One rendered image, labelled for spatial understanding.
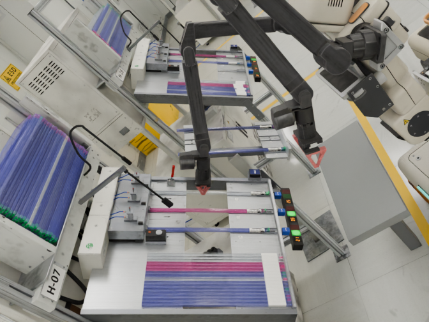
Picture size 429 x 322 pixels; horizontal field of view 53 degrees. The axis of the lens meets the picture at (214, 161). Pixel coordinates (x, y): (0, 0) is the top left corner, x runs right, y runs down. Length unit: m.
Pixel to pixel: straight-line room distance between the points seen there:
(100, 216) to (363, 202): 1.02
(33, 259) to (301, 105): 0.97
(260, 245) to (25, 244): 0.84
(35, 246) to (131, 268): 0.36
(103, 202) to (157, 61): 1.35
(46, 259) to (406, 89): 1.32
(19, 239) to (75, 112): 1.41
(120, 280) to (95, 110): 1.36
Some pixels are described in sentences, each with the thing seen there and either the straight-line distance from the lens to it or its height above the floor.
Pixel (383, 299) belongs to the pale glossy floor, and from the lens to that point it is 2.27.
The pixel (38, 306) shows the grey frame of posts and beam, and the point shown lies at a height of 1.35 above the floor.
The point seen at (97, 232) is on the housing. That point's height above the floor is 1.25.
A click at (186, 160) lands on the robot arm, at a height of 1.12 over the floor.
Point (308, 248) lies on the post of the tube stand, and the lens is 2.63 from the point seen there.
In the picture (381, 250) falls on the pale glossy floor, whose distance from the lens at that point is 2.39.
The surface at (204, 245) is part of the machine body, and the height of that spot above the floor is 0.62.
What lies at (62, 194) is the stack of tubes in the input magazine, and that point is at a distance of 1.63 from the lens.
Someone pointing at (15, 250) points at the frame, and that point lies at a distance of 1.50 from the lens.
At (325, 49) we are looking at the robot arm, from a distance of 1.25.
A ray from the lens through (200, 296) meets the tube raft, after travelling 1.52.
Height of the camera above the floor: 1.87
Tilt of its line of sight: 28 degrees down
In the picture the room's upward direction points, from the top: 48 degrees counter-clockwise
